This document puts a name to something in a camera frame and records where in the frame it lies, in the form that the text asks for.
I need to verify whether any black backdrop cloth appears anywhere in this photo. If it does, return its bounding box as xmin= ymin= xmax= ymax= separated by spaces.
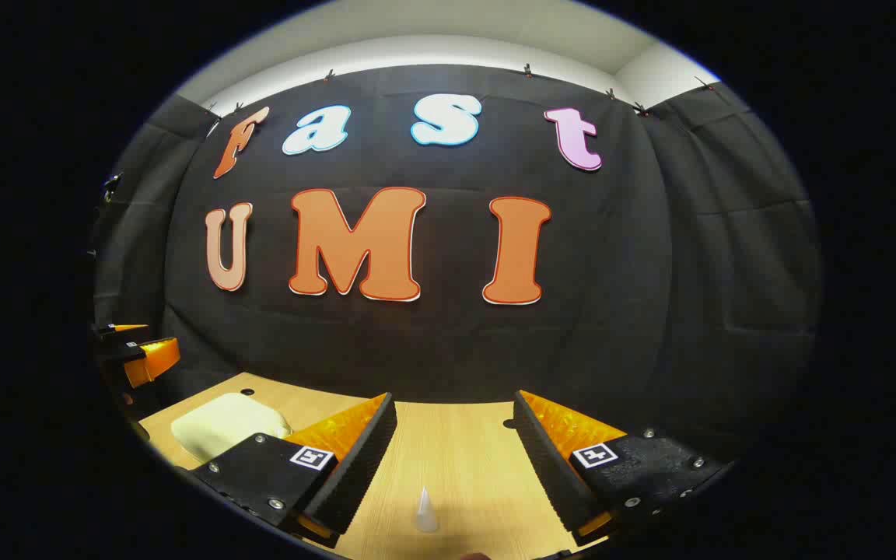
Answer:
xmin=90 ymin=64 xmax=822 ymax=461

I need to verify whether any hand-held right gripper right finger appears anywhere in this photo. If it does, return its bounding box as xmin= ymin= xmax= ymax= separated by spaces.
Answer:
xmin=513 ymin=389 xmax=735 ymax=545

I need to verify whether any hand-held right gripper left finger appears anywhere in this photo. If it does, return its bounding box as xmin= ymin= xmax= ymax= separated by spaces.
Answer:
xmin=187 ymin=392 xmax=399 ymax=549

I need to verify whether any translucent white tube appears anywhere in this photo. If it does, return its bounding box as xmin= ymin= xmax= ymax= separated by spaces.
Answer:
xmin=415 ymin=486 xmax=440 ymax=534

